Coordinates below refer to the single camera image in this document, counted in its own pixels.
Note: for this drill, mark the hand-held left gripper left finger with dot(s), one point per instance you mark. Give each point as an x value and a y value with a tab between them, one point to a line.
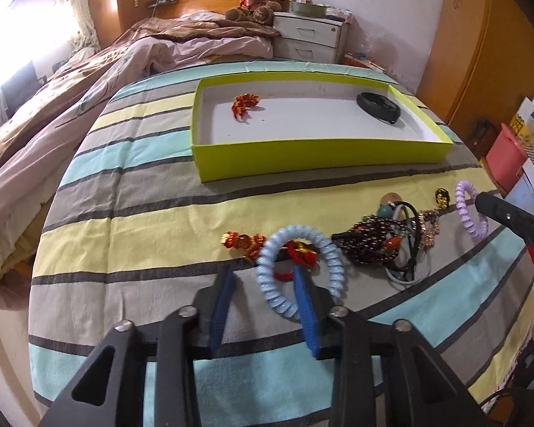
222	307

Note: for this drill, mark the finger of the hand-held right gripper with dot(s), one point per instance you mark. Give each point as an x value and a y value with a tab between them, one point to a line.
498	207

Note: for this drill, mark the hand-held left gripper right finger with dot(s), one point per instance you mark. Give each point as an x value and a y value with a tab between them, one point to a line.
305	311

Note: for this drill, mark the red gold knot ornament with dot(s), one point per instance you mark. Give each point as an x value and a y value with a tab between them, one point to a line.
240	242
244	106

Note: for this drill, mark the rhinestone hair clip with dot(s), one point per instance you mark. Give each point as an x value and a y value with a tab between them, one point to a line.
429	229

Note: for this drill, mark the yellow-green cardboard box tray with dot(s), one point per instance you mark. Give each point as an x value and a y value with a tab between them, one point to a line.
316	160

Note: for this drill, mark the striped table cloth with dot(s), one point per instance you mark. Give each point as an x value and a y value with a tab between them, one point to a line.
160	213

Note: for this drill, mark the large wooden wardrobe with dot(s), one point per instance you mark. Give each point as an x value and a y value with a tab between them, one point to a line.
480	53

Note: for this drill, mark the black wrist band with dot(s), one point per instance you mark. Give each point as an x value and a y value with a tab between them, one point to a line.
378	103

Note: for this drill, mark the cardboard box with papers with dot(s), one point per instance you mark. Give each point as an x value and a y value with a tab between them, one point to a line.
362	62

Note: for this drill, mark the white nightstand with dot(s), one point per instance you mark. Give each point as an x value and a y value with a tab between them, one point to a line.
309	35

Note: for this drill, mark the pink duvet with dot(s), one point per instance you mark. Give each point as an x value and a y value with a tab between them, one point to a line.
115	66

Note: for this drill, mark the brown blanket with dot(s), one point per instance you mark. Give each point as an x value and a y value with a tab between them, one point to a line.
204	24

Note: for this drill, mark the dark chair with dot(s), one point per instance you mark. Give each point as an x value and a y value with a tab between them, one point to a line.
20	84

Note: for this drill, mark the brown teddy bear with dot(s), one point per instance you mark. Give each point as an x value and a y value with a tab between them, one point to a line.
256	6

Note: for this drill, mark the tall wooden cabinet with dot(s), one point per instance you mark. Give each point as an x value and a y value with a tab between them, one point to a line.
129	0

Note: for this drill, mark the patterned curtain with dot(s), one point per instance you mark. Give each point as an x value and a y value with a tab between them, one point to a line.
80	9

